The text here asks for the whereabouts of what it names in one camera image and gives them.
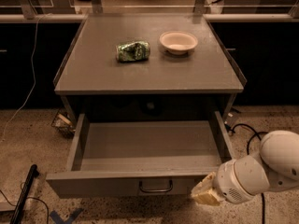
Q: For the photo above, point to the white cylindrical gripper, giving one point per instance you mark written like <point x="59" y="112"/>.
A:
<point x="231" y="184"/>

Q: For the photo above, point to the grey top drawer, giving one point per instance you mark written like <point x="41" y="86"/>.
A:
<point x="110" y="159"/>

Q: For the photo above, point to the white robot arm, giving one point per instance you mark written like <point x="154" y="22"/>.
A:
<point x="274" y="167"/>

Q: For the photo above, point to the grey metal cabinet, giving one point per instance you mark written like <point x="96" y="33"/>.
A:
<point x="92" y="68"/>

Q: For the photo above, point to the crushed green soda can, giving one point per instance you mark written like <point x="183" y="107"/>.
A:
<point x="133" y="51"/>

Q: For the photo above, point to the black pole on floor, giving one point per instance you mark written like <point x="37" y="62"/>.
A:
<point x="32" y="174"/>

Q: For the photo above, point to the dark metal drawer handle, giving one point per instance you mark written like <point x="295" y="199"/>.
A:
<point x="152" y="187"/>

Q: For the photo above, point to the wire basket on floor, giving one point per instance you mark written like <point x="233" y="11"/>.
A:
<point x="62" y="124"/>

